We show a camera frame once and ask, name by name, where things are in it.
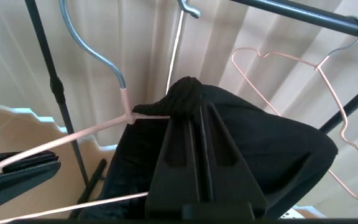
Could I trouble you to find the beige curtain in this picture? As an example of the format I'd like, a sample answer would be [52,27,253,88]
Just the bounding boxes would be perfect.
[0,0,358,219]

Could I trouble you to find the black clothes rack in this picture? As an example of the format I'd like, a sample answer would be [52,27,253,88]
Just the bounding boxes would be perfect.
[24,0,358,220]

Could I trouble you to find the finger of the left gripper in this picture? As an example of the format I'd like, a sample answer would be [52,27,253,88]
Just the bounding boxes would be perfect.
[0,151,60,180]
[0,161,62,216]

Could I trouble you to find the black shorts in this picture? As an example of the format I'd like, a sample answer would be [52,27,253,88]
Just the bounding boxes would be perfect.
[78,76,339,220]

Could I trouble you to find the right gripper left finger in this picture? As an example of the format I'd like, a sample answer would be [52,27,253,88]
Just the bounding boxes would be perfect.
[144,105,203,219]

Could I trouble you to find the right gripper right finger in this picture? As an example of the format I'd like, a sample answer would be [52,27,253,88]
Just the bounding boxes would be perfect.
[202,101,269,219]

